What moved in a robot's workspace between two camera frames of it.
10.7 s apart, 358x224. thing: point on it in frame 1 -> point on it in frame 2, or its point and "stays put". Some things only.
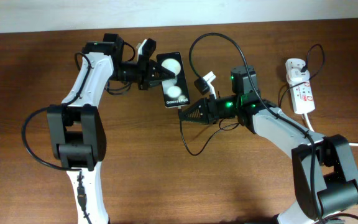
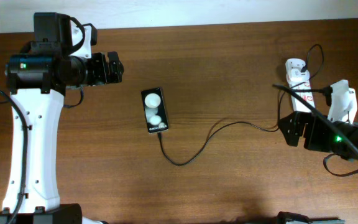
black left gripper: [145, 72] -> [115, 68]
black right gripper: [209, 109] -> [311, 140]
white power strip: [301, 93] stays put
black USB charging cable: [207, 145] -> [306, 80]
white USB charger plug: [295, 76] stays put
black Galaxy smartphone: [175, 90] -> [155, 110]
